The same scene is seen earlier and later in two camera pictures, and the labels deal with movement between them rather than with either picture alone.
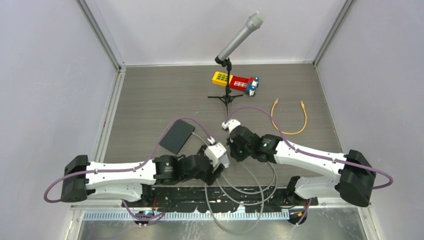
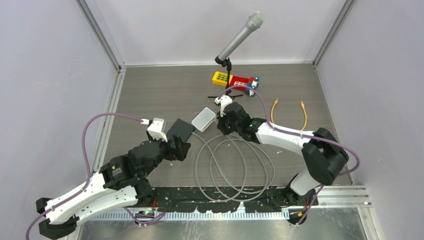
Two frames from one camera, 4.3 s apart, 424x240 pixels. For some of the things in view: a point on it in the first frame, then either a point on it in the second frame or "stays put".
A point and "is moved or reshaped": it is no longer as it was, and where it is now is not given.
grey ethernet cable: x=227 y=185 is moved or reshaped
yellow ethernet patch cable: x=296 y=132 stays put
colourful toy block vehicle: x=248 y=84 stays put
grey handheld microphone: x=254 y=21 stays put
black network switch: x=177 y=136 stays put
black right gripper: x=237 y=157 → x=225 y=131
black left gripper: x=214 y=176 → x=182 y=148
